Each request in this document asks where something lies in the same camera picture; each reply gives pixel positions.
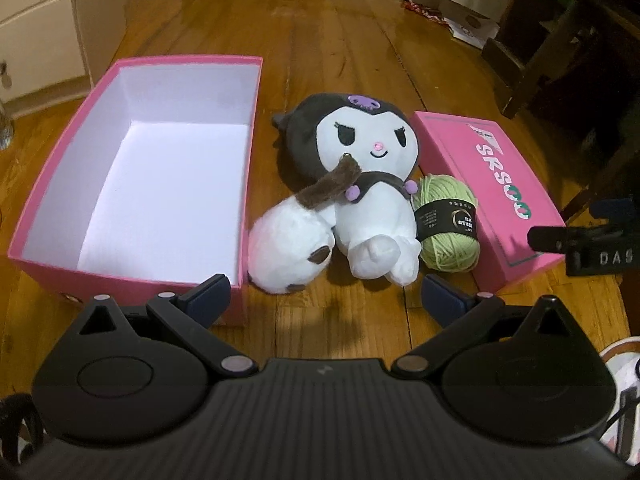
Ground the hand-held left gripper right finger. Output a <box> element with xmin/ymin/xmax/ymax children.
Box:
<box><xmin>390</xmin><ymin>274</ymin><xmax>576</xmax><ymax>380</ymax></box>

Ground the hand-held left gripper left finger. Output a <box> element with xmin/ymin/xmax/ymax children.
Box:
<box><xmin>75</xmin><ymin>274</ymin><xmax>258</xmax><ymax>378</ymax></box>

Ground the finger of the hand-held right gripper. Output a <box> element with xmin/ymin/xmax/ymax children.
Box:
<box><xmin>528</xmin><ymin>226</ymin><xmax>623</xmax><ymax>254</ymax></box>

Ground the green yarn ball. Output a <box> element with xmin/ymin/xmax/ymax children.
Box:
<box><xmin>412</xmin><ymin>173</ymin><xmax>481</xmax><ymax>273</ymax></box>

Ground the white plush dog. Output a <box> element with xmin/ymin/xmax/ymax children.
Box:
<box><xmin>247</xmin><ymin>152</ymin><xmax>361</xmax><ymax>295</ymax></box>

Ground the pink box lid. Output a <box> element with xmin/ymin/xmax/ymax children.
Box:
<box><xmin>410</xmin><ymin>110</ymin><xmax>567</xmax><ymax>295</ymax></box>

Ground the pink cardboard box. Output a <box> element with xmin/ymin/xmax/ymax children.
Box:
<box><xmin>7</xmin><ymin>55</ymin><xmax>264</xmax><ymax>328</ymax></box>

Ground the black and white plush toy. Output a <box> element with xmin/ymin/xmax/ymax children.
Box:
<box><xmin>271</xmin><ymin>91</ymin><xmax>423</xmax><ymax>286</ymax></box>

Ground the wooden desktop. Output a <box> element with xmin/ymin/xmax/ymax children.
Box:
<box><xmin>0</xmin><ymin>0</ymin><xmax>640</xmax><ymax>411</ymax></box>

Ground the dark wooden chair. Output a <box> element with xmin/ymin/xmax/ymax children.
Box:
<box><xmin>481</xmin><ymin>0</ymin><xmax>640</xmax><ymax>211</ymax></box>

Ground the white printed paper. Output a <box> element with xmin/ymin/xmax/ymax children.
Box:
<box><xmin>444</xmin><ymin>10</ymin><xmax>501</xmax><ymax>51</ymax></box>

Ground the red wrapper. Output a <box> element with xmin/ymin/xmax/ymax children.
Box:
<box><xmin>402</xmin><ymin>1</ymin><xmax>448</xmax><ymax>25</ymax></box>

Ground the white cabinet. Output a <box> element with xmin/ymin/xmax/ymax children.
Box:
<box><xmin>0</xmin><ymin>0</ymin><xmax>127</xmax><ymax>106</ymax></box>

